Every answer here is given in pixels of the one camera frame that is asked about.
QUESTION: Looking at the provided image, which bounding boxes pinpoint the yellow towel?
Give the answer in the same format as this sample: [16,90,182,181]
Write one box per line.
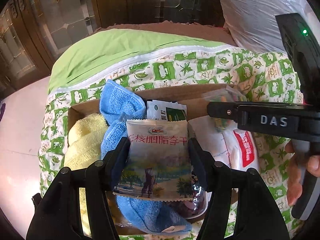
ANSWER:
[64,113,108,170]

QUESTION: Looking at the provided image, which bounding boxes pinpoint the shallow cardboard box tray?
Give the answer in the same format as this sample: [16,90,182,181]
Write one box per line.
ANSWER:
[67,83,241,235]

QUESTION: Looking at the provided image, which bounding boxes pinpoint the green patterned quilt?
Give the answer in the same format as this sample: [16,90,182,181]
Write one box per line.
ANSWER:
[37,28,304,240]

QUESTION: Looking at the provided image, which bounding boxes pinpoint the large plastic bagged pillow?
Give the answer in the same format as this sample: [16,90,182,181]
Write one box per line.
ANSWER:
[220,0,319,53]

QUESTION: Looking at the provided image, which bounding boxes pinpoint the person right hand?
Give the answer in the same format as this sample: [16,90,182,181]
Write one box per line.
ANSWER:
[287,154,320,206]

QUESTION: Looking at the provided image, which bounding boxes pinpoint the dried plum snack packet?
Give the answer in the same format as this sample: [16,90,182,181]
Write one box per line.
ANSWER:
[114,119,191,202]

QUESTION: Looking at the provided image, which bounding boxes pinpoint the cartoon clear pouch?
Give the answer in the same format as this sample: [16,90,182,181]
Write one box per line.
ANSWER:
[165,170,207,220]

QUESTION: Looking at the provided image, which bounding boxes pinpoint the wooden glass door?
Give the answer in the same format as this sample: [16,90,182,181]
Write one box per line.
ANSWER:
[1,0,97,95]

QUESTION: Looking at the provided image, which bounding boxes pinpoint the green herbal granule sachet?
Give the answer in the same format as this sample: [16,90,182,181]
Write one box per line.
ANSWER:
[146,100,187,121]

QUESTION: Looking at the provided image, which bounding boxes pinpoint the small bag green items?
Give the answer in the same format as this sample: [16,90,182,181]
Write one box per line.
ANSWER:
[202,85,248,133]

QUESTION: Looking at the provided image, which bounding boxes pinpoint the blue towel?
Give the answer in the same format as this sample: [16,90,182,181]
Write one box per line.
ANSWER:
[99,80,192,236]

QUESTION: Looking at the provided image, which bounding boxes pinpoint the red white wet wipe pack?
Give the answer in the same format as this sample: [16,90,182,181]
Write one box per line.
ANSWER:
[223,129,259,171]

